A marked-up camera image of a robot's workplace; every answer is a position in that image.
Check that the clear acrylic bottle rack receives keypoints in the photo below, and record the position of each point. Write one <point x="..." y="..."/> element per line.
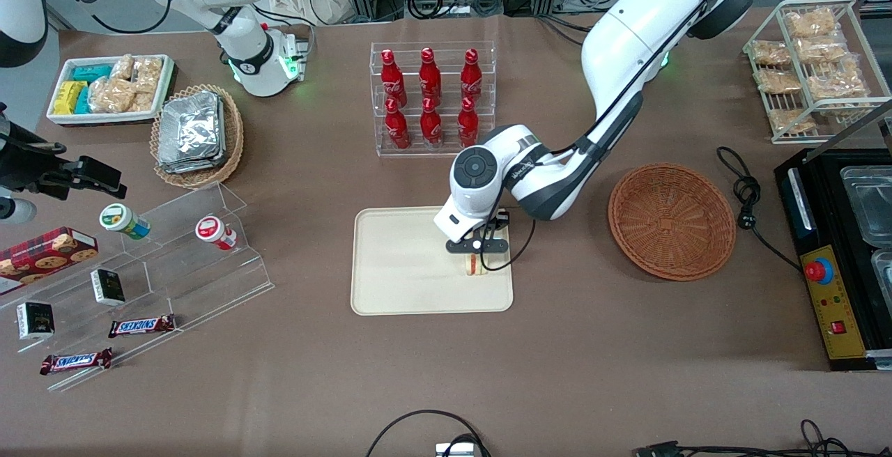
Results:
<point x="449" y="95"/>

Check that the small black box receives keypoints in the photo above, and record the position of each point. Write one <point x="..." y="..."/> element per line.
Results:
<point x="108" y="287"/>
<point x="35" y="320"/>

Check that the grey metal bar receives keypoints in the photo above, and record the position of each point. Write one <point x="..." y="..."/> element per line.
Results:
<point x="860" y="122"/>

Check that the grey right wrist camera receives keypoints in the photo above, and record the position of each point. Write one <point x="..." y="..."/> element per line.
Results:
<point x="15" y="211"/>

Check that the black sealing machine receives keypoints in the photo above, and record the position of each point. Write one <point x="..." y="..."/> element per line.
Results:
<point x="815" y="331"/>

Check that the round brown wicker basket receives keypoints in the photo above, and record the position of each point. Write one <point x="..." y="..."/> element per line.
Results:
<point x="672" y="223"/>

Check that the beige plastic tray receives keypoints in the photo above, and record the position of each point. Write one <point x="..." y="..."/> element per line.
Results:
<point x="404" y="269"/>

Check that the red lid yogurt cup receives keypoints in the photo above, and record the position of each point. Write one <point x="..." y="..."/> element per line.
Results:
<point x="212" y="230"/>

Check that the bagged fried snack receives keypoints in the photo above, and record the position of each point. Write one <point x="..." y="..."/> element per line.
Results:
<point x="791" y="121"/>
<point x="777" y="81"/>
<point x="822" y="49"/>
<point x="840" y="81"/>
<point x="769" y="53"/>
<point x="812" y="23"/>

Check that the small clear plastic container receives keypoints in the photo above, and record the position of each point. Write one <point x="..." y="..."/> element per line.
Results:
<point x="883" y="272"/>

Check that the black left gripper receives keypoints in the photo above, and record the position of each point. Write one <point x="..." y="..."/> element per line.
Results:
<point x="500" y="221"/>

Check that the stack of foil containers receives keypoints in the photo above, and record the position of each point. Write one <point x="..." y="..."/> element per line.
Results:
<point x="191" y="133"/>

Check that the red cola bottle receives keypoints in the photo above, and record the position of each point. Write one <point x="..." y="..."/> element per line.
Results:
<point x="397" y="129"/>
<point x="431" y="128"/>
<point x="430" y="74"/>
<point x="392" y="77"/>
<point x="468" y="122"/>
<point x="472" y="75"/>

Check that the yellow snack packet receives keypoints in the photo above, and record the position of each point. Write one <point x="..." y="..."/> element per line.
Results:
<point x="68" y="97"/>

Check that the silver metal device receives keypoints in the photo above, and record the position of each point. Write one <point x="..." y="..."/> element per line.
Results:
<point x="456" y="450"/>

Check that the green lid yogurt cup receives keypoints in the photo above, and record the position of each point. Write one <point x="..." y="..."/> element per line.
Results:
<point x="122" y="220"/>

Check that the bagged rice cracker snack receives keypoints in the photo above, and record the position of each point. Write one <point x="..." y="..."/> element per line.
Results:
<point x="148" y="72"/>
<point x="111" y="95"/>
<point x="143" y="102"/>
<point x="122" y="67"/>

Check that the teal snack packet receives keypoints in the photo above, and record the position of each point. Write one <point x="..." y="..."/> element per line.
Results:
<point x="90" y="72"/>
<point x="83" y="102"/>

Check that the red emergency stop button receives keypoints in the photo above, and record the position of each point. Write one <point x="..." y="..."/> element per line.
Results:
<point x="819" y="271"/>

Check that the Snickers chocolate bar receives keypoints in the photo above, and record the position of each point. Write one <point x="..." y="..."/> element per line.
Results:
<point x="141" y="326"/>
<point x="75" y="361"/>

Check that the oval light wicker basket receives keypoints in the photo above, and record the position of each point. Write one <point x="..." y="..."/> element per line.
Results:
<point x="233" y="136"/>

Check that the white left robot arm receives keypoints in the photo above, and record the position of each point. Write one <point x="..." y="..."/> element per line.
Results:
<point x="627" y="32"/>

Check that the triangular sandwich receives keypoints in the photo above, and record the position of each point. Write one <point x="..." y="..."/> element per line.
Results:
<point x="477" y="269"/>

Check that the white rectangular snack bin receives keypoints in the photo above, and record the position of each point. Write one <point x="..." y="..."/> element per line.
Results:
<point x="104" y="118"/>

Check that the red tartan cookie box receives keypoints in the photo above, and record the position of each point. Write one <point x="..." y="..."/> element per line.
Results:
<point x="45" y="258"/>

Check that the clear acrylic stepped display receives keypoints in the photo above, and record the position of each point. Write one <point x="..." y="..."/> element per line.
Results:
<point x="202" y="283"/>

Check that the large clear plastic container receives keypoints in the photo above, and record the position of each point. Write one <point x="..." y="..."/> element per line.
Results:
<point x="867" y="203"/>

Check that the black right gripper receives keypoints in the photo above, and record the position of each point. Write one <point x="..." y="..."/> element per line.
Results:
<point x="36" y="173"/>

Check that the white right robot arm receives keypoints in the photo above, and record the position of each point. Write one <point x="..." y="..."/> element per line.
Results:
<point x="237" y="18"/>

